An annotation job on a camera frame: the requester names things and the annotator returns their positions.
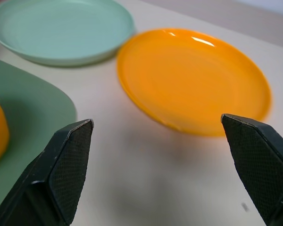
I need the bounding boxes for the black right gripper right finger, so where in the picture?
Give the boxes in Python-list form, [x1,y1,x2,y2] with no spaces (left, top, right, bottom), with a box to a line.
[220,113,283,226]

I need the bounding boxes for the light green round plate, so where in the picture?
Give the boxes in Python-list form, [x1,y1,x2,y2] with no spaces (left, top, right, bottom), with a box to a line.
[0,0,135,67]

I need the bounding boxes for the green rectangular tray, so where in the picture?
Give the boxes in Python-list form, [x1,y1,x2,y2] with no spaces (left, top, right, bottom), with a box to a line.
[0,56,77,209]

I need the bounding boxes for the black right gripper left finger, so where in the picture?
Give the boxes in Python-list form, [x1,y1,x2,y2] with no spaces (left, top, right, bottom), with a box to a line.
[0,119,94,226]

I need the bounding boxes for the orange round plate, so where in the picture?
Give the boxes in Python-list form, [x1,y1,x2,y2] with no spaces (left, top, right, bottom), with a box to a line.
[117,28,273,137]

